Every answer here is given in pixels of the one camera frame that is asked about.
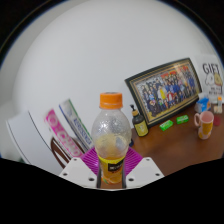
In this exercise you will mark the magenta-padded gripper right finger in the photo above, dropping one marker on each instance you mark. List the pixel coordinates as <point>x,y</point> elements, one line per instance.
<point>145,170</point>

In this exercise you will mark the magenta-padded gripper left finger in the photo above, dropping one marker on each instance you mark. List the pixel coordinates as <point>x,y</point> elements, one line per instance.
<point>78,171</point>

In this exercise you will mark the orange-capped juice bottle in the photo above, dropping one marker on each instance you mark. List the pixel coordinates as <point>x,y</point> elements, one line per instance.
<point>111,133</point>

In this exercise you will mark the pink shuttlecock tube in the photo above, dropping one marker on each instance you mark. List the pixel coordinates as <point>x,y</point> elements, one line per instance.
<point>61,133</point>

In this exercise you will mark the brown yellow-labelled pump bottle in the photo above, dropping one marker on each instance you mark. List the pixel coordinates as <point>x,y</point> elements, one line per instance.
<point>140,126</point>

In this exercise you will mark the white and blue shuttlecock tube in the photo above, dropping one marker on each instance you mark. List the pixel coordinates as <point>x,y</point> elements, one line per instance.
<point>78,126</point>

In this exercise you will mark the green soap pack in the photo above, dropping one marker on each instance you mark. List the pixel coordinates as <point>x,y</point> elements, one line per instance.
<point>166,125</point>
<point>182,119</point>

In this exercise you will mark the pink mug with yellow print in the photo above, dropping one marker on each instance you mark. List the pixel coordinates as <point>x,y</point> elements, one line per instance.
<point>205,125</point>

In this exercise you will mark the black-framed group photo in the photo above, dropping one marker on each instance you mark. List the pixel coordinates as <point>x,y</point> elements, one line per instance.
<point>165,90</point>

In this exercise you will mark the blue tissue pack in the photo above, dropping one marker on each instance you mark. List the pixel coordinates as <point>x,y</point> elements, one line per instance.
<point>202,105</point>

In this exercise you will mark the flat round red coaster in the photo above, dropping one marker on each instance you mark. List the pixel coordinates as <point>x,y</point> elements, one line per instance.
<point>217,120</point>

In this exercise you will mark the small floral packet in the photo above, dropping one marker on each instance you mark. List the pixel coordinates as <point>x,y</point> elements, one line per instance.
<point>218,109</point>

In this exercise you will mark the white paper gift bag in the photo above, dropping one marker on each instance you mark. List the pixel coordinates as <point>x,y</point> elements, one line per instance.
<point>212,78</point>

